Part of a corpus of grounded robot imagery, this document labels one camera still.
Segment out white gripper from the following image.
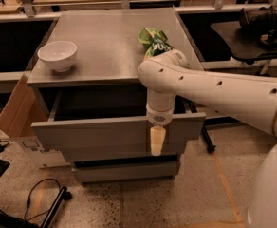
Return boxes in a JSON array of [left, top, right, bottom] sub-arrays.
[[146, 104, 174, 156]]

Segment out grey top drawer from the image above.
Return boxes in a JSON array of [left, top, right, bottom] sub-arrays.
[[32, 88, 205, 155]]

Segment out grey drawer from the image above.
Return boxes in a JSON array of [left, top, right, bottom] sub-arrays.
[[32, 88, 205, 155], [72, 161, 179, 182], [61, 144, 187, 163]]

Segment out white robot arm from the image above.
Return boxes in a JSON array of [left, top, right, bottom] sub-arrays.
[[138, 49, 277, 228]]

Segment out grey middle drawer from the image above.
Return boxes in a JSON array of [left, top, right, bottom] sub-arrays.
[[61, 144, 187, 163]]

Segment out grey bottom drawer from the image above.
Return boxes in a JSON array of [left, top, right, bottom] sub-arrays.
[[72, 161, 179, 182]]

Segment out grey drawer cabinet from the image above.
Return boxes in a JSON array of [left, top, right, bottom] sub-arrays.
[[27, 7, 207, 186]]

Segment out green chip bag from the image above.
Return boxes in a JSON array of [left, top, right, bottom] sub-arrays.
[[138, 28, 174, 59]]

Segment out black stand leg with wheel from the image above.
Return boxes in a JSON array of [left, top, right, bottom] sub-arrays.
[[40, 186, 72, 228]]

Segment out black side table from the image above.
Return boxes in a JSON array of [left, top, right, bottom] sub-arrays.
[[189, 20, 277, 154]]

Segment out white bowl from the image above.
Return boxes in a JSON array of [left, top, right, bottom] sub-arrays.
[[38, 41, 78, 72]]

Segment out cardboard box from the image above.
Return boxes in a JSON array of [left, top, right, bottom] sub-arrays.
[[0, 73, 70, 169]]

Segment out black device on table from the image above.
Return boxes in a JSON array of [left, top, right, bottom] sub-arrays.
[[239, 7, 277, 48]]

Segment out black cable on floor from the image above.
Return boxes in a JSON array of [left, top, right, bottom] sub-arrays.
[[0, 178, 62, 223]]

